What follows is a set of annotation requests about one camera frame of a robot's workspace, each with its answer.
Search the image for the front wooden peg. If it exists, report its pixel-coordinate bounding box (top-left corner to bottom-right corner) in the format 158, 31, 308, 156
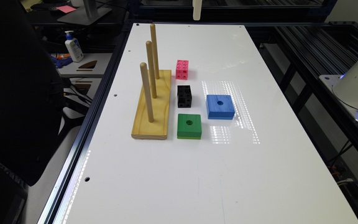
140, 62, 154, 123

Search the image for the blue wooden block with hole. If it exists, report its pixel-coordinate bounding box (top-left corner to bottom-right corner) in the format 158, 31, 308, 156
206, 95, 235, 119

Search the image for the black office chair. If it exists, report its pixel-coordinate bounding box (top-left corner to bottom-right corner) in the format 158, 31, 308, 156
0, 0, 65, 186

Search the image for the white lotion pump bottle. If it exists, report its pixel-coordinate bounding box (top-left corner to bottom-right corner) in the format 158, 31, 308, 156
65, 30, 84, 62

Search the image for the wooden peg board base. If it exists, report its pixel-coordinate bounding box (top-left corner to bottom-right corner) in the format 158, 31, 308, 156
131, 70, 172, 140

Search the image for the grey monitor stand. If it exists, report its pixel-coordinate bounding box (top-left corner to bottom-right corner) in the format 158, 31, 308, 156
57, 0, 111, 26

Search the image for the black snap cube block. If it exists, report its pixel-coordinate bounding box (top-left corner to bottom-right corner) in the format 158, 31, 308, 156
177, 85, 192, 108

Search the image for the blue glue gun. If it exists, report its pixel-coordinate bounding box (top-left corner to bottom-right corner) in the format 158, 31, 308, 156
51, 57, 73, 68

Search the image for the green wooden block with hole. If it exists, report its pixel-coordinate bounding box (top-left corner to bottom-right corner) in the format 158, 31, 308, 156
177, 114, 202, 139

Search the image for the pink snap cube block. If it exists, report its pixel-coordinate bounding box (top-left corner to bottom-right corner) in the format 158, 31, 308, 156
175, 60, 189, 80

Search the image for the wooden peg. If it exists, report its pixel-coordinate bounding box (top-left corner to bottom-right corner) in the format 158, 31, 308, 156
145, 40, 157, 98
150, 24, 160, 80
140, 62, 154, 123

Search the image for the rear wooden peg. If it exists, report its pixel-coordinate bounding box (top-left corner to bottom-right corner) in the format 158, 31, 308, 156
150, 24, 160, 80

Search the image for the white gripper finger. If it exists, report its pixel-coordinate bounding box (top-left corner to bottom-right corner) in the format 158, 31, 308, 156
192, 0, 202, 21

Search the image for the pink sticky note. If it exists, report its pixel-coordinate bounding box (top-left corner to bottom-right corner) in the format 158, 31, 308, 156
57, 5, 76, 14

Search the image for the middle wooden peg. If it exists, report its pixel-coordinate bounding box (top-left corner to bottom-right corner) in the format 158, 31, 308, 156
145, 40, 157, 98

